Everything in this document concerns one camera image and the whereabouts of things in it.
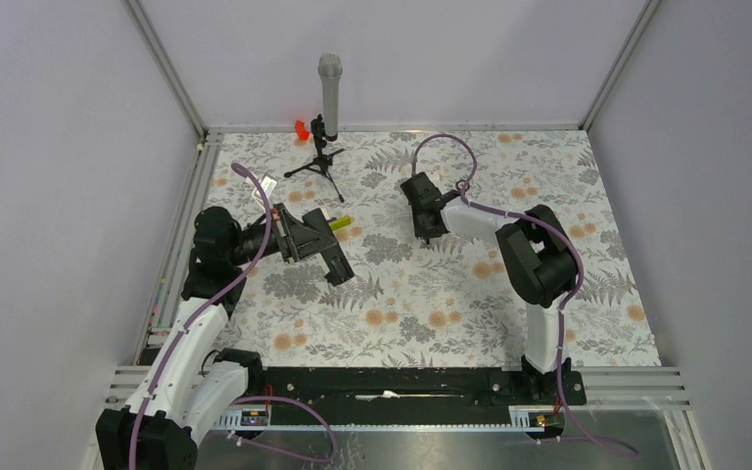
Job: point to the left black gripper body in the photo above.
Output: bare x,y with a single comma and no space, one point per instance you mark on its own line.
280,227

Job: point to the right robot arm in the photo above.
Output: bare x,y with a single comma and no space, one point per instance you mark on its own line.
541,265

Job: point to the black tripod mic stand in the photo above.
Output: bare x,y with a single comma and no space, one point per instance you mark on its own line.
321,162

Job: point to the grey microphone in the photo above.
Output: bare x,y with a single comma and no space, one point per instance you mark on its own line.
330,71

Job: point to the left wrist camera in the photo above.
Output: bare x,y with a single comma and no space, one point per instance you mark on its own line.
267,187

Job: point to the orange plastic piece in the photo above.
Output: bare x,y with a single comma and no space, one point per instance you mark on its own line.
302,130

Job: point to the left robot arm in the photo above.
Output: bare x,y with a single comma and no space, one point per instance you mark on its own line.
162,424

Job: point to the green yellow block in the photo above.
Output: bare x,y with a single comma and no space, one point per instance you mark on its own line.
340,222

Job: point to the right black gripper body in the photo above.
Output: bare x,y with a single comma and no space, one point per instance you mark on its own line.
419,228

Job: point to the floral table mat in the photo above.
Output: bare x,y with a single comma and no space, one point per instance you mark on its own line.
446,303

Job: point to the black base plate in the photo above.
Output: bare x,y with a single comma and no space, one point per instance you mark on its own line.
429,396

